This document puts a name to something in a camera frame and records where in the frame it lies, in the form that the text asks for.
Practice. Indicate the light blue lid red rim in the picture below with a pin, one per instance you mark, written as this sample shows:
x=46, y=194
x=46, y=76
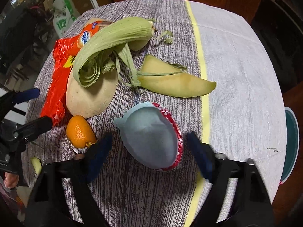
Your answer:
x=149, y=137

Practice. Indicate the white green plastic bag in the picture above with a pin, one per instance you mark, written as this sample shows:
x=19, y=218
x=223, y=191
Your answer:
x=62, y=11

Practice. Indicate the yellow melon peel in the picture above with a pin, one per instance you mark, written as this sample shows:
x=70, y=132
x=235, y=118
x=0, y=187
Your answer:
x=170, y=82

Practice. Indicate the small pale peel piece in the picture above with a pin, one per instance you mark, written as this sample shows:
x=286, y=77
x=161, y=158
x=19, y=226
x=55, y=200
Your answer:
x=36, y=165

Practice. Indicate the orange tangerine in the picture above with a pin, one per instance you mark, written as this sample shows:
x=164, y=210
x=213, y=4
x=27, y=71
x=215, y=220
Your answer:
x=79, y=131

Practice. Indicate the black built-in oven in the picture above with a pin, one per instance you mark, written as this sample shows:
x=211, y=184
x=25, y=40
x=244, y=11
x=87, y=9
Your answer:
x=279, y=40

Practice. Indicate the light blue waste bin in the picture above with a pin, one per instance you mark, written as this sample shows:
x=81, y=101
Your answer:
x=290, y=144

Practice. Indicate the small corn husk strip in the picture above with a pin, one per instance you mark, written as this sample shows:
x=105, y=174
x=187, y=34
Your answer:
x=168, y=39

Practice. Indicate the red orange snack wrapper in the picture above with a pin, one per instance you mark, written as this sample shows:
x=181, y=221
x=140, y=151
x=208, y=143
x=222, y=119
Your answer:
x=59, y=80

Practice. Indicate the grey striped tablecloth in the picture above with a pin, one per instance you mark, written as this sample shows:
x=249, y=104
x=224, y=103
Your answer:
x=236, y=75

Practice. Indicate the green corn husk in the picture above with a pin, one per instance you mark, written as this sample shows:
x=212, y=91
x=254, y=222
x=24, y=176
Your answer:
x=111, y=37

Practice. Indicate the person's left hand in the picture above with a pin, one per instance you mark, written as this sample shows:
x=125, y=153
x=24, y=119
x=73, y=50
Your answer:
x=10, y=181

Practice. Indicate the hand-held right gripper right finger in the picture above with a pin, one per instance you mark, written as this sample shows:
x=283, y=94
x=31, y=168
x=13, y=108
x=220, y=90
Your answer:
x=201, y=156

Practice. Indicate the dark thread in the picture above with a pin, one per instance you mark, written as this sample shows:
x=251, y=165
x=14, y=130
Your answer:
x=272, y=149

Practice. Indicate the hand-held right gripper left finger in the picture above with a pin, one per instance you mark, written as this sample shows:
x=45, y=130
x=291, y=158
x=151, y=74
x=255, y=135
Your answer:
x=99, y=156

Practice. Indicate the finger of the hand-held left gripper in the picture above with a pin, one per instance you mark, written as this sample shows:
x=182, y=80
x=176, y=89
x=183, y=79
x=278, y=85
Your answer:
x=35, y=125
x=27, y=94

